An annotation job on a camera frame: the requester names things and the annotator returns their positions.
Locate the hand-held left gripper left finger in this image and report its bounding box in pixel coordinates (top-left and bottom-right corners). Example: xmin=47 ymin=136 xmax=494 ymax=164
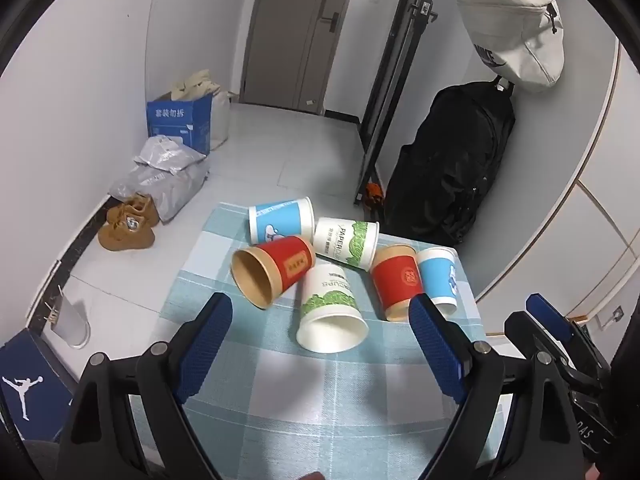
xmin=59 ymin=291 xmax=234 ymax=480

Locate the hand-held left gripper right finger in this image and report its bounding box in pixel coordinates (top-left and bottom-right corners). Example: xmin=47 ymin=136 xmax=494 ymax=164
xmin=408 ymin=292 xmax=590 ymax=480

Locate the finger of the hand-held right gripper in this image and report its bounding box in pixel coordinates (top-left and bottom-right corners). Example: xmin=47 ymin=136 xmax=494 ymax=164
xmin=525 ymin=294 xmax=610 ymax=397
xmin=504 ymin=311 xmax=542 ymax=357

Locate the white green paper cup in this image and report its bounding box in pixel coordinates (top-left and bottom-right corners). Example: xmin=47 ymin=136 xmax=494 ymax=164
xmin=296 ymin=262 xmax=370 ymax=353
xmin=313 ymin=216 xmax=381 ymax=269

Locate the blue white paper cup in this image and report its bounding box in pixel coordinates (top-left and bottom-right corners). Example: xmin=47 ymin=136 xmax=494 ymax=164
xmin=416 ymin=247 xmax=458 ymax=317
xmin=248 ymin=196 xmax=315 ymax=246

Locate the red kraft paper cup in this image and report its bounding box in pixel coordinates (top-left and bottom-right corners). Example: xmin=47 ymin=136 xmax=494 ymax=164
xmin=230 ymin=235 xmax=316 ymax=310
xmin=369 ymin=244 xmax=418 ymax=322

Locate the white wardrobe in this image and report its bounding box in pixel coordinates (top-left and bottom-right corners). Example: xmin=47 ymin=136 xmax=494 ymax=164
xmin=474 ymin=40 xmax=640 ymax=341

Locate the blue checked tablecloth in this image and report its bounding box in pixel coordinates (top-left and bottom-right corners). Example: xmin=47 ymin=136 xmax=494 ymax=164
xmin=127 ymin=202 xmax=506 ymax=480

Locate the white plastic container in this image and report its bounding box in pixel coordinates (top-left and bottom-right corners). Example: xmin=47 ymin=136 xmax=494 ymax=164
xmin=49 ymin=290 xmax=92 ymax=350

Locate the brown suede shoe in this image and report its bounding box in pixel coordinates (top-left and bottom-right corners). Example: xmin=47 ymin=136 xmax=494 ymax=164
xmin=106 ymin=193 xmax=160 ymax=226
xmin=97 ymin=210 xmax=157 ymax=251

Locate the large grey mailer bag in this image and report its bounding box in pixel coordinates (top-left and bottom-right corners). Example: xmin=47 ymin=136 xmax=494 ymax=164
xmin=109 ymin=159 xmax=210 ymax=225

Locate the blue shoe box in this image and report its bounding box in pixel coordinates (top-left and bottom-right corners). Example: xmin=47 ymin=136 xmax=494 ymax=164
xmin=0 ymin=329 xmax=82 ymax=453

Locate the black backpack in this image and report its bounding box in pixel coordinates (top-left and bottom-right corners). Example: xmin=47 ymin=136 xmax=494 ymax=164
xmin=382 ymin=79 xmax=517 ymax=247

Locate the small grey mailer bag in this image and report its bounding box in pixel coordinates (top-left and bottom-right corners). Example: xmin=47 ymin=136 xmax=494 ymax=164
xmin=133 ymin=135 xmax=208 ymax=176

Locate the blue cardboard box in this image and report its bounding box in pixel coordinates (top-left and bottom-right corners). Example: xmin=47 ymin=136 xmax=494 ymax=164
xmin=146 ymin=91 xmax=213 ymax=157

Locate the white plastic bag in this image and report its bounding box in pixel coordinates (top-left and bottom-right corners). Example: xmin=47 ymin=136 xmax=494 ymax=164
xmin=209 ymin=90 xmax=240 ymax=151

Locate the beige cloth bag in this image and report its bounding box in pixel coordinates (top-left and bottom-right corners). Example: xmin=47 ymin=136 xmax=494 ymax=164
xmin=170 ymin=69 xmax=222 ymax=102

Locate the white canvas tote bag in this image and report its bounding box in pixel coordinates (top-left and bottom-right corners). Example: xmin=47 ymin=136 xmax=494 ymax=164
xmin=454 ymin=0 xmax=566 ymax=93

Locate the grey door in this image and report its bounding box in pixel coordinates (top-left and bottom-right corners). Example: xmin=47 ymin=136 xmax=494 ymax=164
xmin=240 ymin=0 xmax=362 ymax=114

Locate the black metal frame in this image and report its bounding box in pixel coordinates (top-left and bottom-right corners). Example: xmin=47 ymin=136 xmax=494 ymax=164
xmin=352 ymin=0 xmax=447 ymax=207

